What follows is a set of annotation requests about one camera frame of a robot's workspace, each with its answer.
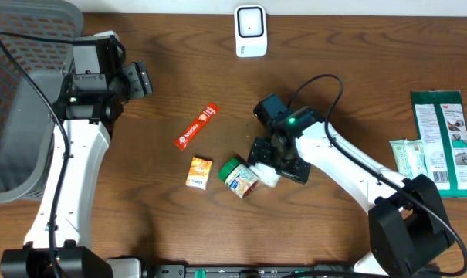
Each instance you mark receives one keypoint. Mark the white blue tub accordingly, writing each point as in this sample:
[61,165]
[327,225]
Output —
[266,174]

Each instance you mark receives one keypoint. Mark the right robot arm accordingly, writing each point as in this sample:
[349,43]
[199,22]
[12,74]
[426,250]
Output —
[407,218]

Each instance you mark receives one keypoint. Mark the green lid jar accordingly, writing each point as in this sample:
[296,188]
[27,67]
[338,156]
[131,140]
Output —
[239,178]

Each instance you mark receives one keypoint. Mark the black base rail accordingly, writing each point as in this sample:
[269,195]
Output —
[256,271]

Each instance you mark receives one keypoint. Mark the grey plastic mesh basket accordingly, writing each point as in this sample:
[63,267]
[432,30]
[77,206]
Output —
[35,33]

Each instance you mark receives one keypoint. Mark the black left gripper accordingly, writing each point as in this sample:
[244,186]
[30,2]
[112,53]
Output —
[138,76]

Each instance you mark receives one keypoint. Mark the red coffee stick sachet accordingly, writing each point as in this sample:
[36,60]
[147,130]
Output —
[199,122]

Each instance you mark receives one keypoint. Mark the green white tape bag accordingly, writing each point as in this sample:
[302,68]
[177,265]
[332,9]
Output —
[441,126]

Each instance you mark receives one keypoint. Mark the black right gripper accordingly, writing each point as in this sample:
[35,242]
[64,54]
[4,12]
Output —
[261,153]

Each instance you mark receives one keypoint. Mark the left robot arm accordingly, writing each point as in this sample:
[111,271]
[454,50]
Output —
[59,243]

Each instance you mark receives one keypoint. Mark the white barcode scanner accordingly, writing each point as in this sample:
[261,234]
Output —
[250,31]

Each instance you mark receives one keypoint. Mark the orange small packet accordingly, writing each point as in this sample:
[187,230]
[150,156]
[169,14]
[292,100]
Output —
[199,173]

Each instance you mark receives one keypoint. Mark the light teal snack packet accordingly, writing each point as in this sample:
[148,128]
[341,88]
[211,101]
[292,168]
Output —
[409,157]

